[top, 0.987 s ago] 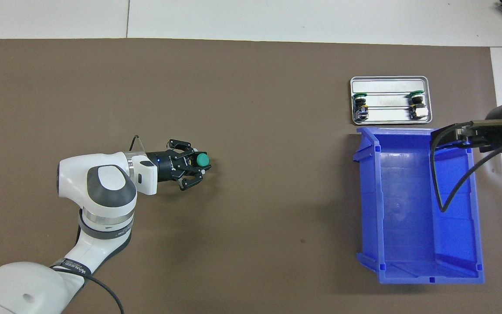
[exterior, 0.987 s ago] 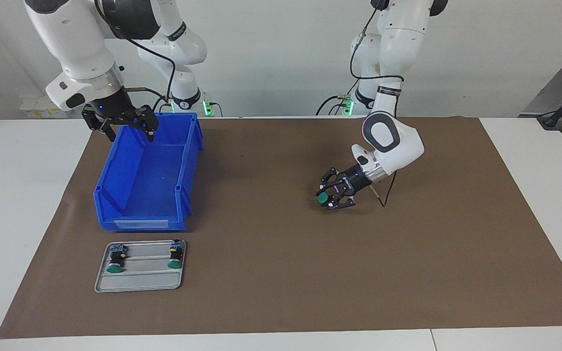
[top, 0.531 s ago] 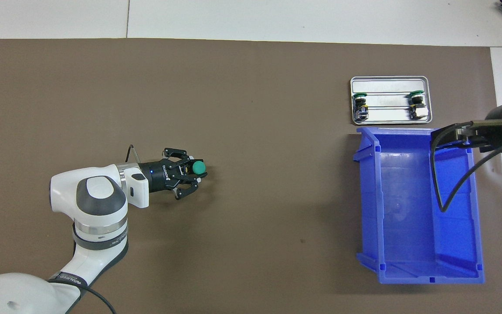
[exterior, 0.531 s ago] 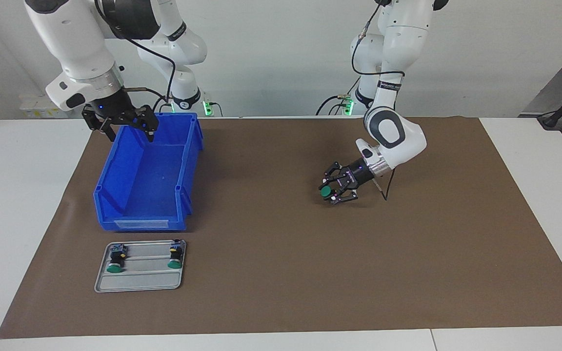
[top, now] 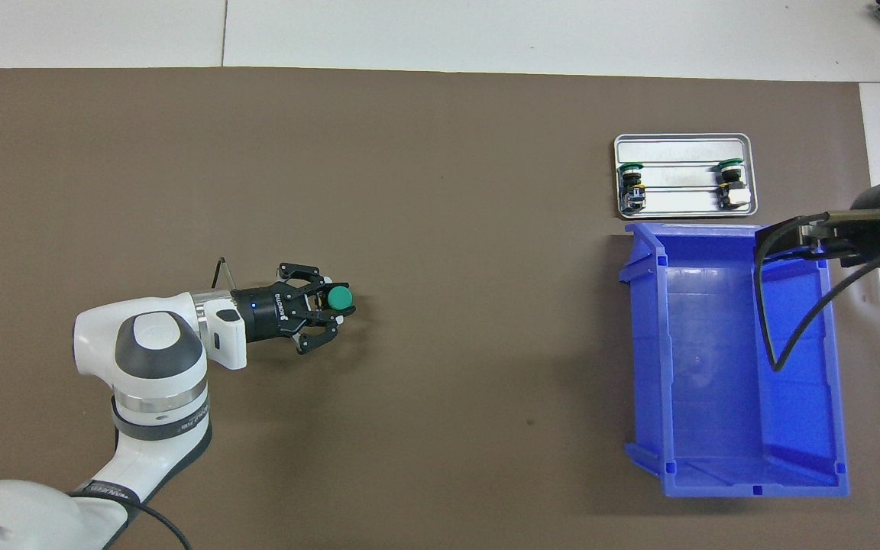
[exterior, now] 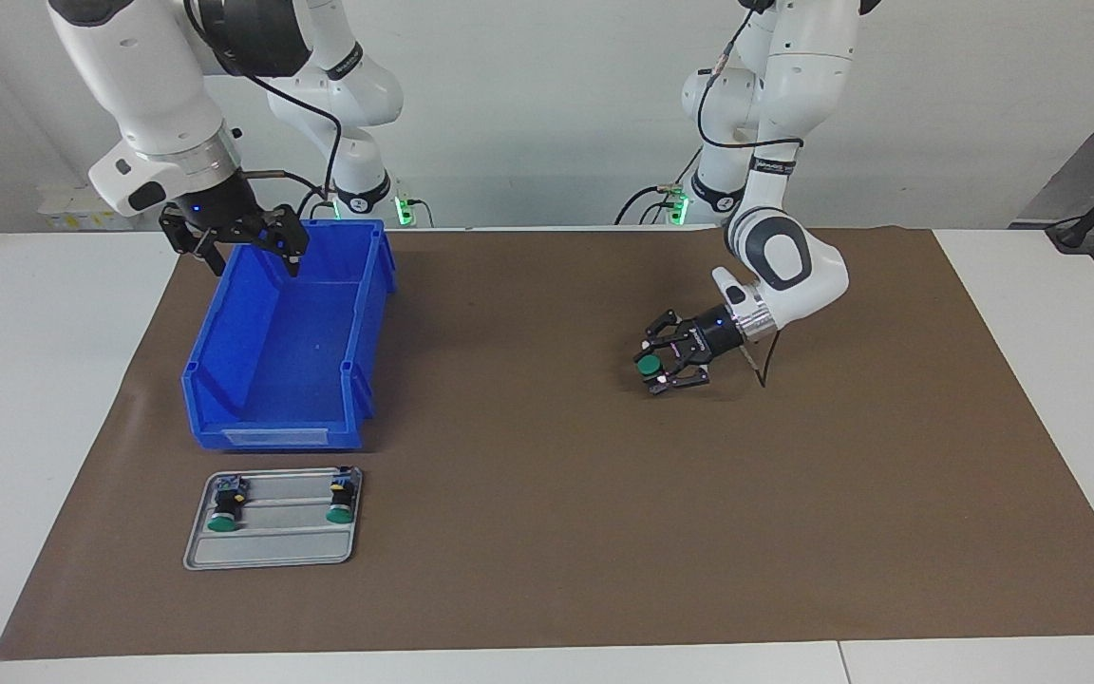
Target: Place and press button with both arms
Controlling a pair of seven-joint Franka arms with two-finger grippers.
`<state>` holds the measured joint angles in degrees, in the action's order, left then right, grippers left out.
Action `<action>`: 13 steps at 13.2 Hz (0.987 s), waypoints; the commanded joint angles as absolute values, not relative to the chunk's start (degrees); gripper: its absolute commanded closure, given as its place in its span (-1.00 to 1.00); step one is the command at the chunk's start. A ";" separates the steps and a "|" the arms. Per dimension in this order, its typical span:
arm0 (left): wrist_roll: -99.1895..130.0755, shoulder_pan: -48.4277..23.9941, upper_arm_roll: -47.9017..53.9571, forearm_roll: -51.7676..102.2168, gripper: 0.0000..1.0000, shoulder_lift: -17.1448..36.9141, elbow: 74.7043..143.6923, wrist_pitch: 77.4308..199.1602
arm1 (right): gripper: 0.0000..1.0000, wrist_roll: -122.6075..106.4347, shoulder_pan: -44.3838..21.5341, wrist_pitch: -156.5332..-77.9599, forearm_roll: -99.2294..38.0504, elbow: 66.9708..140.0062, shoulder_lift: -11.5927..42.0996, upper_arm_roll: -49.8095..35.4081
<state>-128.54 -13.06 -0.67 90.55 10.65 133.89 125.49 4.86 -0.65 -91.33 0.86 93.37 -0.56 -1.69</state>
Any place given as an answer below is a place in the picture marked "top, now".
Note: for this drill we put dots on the blue plastic storage bin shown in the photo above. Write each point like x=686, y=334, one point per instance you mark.
x=715, y=344

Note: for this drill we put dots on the grey metal tray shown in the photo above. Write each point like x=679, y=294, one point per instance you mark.
x=681, y=149

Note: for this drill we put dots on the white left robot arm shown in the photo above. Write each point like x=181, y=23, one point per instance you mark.
x=157, y=359

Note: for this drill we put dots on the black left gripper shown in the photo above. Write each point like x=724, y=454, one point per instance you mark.
x=268, y=313

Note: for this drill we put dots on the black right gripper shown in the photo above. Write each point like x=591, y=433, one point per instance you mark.
x=879, y=237

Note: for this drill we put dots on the green push button switch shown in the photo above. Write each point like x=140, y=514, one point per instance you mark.
x=734, y=187
x=339, y=298
x=632, y=187

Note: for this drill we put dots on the brown paper mat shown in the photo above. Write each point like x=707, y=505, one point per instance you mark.
x=448, y=191

